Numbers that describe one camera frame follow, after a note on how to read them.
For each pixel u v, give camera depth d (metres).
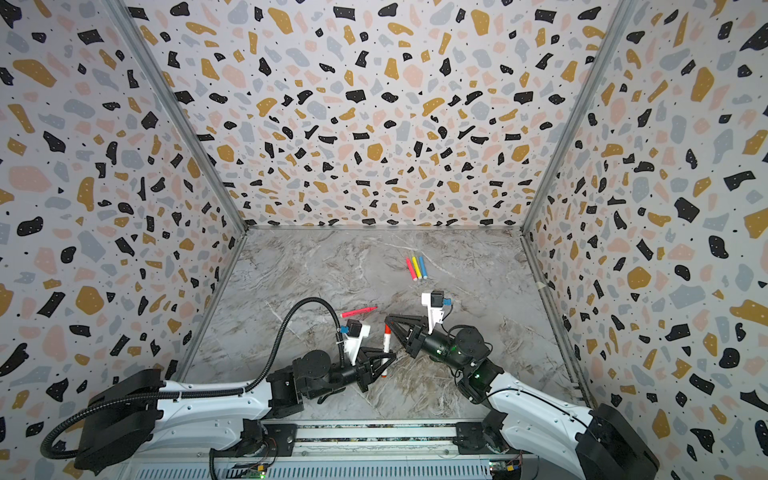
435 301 0.64
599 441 0.47
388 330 0.69
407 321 0.66
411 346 0.63
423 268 1.09
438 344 0.64
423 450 0.73
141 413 0.41
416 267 1.09
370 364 0.64
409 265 1.10
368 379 0.63
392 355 0.70
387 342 0.69
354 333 0.64
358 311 0.98
